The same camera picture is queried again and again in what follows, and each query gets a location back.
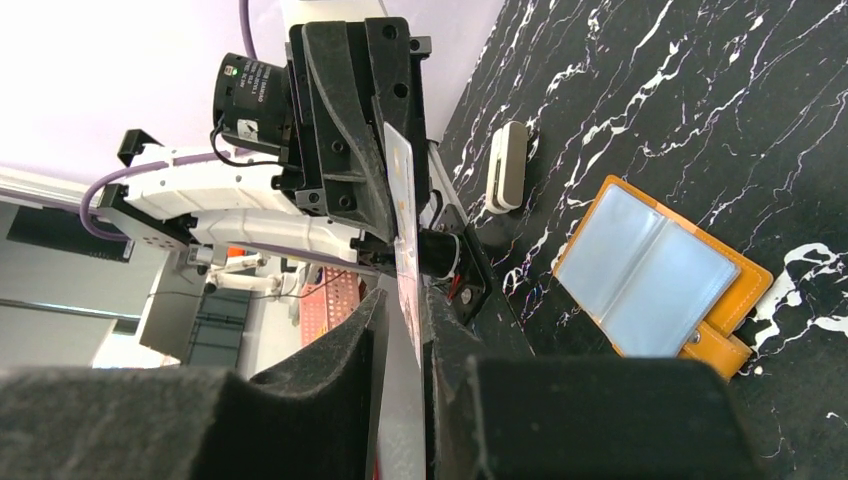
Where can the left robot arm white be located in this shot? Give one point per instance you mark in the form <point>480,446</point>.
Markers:
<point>175,201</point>

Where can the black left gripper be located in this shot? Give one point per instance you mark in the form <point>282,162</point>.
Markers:
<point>313,117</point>

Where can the white whiteboard eraser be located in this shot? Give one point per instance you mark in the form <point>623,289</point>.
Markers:
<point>506,169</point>

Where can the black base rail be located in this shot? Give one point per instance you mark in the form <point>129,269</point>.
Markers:
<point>451,253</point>

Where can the orange leather card holder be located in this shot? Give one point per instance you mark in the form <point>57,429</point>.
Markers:
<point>657,285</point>

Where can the pink perforated basket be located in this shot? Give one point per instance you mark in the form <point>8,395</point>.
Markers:
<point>327,303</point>

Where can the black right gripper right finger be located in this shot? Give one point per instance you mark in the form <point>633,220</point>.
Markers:
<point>599,417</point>

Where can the white credit card black stripe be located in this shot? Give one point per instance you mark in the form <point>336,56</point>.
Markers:
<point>401,437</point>

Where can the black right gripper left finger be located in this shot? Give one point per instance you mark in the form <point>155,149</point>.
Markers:
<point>313,415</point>

